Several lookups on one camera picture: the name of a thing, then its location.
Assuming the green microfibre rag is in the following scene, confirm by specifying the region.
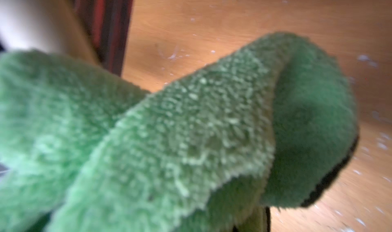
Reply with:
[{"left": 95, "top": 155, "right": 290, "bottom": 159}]
[{"left": 1, "top": 33, "right": 359, "bottom": 232}]

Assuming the sickle yellow label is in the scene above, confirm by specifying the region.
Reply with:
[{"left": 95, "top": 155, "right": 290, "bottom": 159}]
[{"left": 1, "top": 0, "right": 99, "bottom": 64}]

